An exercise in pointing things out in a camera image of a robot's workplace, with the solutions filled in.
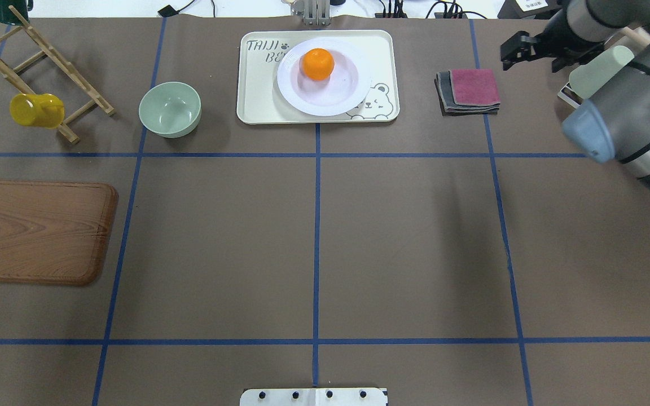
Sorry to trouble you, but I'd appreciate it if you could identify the grey cloth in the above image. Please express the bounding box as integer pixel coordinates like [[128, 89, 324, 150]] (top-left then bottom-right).
[[436, 70, 501, 115]]

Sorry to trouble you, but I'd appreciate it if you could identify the orange fruit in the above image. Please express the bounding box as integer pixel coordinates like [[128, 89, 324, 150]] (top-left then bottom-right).
[[300, 48, 335, 81]]

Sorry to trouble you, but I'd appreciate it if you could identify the pink cloth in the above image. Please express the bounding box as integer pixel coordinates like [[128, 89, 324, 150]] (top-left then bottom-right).
[[450, 69, 501, 107]]

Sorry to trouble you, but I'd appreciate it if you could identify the dark green cup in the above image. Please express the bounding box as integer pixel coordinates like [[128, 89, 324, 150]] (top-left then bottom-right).
[[0, 0, 34, 26]]

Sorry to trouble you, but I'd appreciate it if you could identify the wooden dish rack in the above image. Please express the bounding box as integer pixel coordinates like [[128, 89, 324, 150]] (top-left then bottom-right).
[[0, 6, 116, 144]]

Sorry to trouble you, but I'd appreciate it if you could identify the aluminium frame post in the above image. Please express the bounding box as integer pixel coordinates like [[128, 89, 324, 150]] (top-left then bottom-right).
[[289, 0, 332, 27]]

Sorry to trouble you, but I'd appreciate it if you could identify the yellow cup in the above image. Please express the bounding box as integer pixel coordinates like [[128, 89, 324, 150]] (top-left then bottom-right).
[[8, 93, 65, 129]]

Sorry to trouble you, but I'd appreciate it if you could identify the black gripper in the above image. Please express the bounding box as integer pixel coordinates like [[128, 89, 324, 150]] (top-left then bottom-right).
[[500, 8, 605, 73]]

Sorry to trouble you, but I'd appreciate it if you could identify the wooden cutting board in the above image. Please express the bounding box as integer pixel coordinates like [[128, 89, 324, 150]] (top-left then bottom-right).
[[0, 180, 118, 286]]

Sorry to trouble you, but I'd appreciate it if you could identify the cream bear tray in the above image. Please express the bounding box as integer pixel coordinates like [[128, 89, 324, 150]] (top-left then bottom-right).
[[236, 30, 400, 125]]

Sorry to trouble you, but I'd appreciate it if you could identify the green bowl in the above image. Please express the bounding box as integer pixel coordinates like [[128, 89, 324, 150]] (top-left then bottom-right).
[[138, 81, 202, 139]]

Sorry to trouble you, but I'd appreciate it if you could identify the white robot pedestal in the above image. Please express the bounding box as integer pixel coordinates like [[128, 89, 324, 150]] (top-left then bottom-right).
[[239, 387, 389, 405]]

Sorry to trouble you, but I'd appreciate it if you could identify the white wire cup rack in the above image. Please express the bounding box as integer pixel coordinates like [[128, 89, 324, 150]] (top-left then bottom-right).
[[557, 82, 583, 109]]

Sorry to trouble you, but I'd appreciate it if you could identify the white plate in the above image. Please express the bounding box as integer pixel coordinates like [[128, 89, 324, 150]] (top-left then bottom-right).
[[276, 36, 372, 117]]

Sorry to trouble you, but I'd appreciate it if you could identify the green tumbler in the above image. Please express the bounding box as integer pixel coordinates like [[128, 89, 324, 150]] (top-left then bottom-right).
[[568, 45, 635, 99]]

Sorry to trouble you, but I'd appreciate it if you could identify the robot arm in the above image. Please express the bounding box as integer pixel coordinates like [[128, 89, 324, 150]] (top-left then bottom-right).
[[500, 1, 650, 190]]

